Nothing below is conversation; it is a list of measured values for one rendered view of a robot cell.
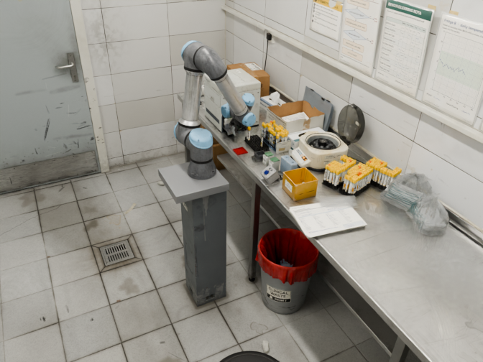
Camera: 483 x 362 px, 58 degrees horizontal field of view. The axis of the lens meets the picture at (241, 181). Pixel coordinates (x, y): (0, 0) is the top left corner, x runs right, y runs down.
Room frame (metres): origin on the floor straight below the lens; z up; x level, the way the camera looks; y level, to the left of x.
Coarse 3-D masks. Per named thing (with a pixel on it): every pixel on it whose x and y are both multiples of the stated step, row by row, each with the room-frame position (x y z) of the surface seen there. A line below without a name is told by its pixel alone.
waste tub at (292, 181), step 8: (304, 168) 1.92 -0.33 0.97; (288, 176) 1.88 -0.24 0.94; (296, 176) 1.90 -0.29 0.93; (304, 176) 1.92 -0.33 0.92; (312, 176) 1.85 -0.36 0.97; (288, 184) 1.81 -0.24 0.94; (296, 184) 1.90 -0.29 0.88; (304, 184) 1.77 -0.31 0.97; (312, 184) 1.79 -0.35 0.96; (288, 192) 1.80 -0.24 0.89; (296, 192) 1.76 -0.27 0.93; (304, 192) 1.77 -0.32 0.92; (312, 192) 1.79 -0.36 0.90; (296, 200) 1.76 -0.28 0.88
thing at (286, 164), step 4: (284, 156) 2.03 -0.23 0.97; (288, 156) 2.03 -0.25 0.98; (284, 160) 2.00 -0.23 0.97; (288, 160) 1.98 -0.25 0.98; (292, 160) 1.99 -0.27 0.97; (280, 164) 2.02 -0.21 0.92; (284, 164) 1.99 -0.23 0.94; (288, 164) 1.96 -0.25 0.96; (292, 164) 1.94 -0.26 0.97; (296, 164) 1.95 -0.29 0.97; (280, 168) 2.02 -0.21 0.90; (284, 168) 1.99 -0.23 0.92; (288, 168) 1.96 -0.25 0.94; (292, 168) 1.94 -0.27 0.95; (296, 168) 1.95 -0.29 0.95; (280, 172) 2.00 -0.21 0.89
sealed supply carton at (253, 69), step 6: (228, 66) 3.21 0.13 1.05; (234, 66) 3.20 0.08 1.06; (240, 66) 3.20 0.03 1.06; (246, 66) 3.21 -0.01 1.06; (252, 66) 3.22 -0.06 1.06; (258, 66) 3.22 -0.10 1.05; (252, 72) 3.09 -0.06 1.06; (258, 72) 3.10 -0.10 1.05; (264, 72) 3.11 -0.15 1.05; (258, 78) 3.00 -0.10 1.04; (264, 78) 3.02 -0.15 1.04; (264, 84) 3.02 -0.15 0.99; (264, 90) 3.02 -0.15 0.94
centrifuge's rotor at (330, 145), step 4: (316, 140) 2.21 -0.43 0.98; (320, 140) 2.18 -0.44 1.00; (324, 140) 2.18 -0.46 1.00; (328, 140) 2.21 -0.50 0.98; (312, 144) 2.16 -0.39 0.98; (316, 144) 2.15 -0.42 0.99; (320, 144) 2.16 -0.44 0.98; (324, 144) 2.15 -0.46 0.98; (328, 144) 2.17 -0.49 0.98; (332, 144) 2.16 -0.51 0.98; (320, 148) 2.12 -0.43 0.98; (324, 148) 2.11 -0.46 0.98; (328, 148) 2.12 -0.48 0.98; (332, 148) 2.13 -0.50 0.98
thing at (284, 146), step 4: (260, 132) 2.40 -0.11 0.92; (264, 132) 2.36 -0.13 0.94; (260, 136) 2.40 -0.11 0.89; (264, 136) 2.36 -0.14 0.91; (264, 140) 2.37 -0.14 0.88; (268, 140) 2.31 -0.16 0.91; (280, 140) 2.26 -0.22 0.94; (284, 140) 2.26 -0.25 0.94; (288, 140) 2.26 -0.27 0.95; (268, 144) 2.31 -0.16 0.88; (272, 144) 2.26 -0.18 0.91; (280, 144) 2.23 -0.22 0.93; (284, 144) 2.25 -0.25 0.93; (288, 144) 2.26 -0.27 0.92; (272, 148) 2.27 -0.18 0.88; (276, 148) 2.22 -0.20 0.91; (280, 148) 2.23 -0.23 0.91; (284, 148) 2.24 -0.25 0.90; (288, 148) 2.26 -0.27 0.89; (276, 152) 2.22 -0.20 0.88; (280, 152) 2.23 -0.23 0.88
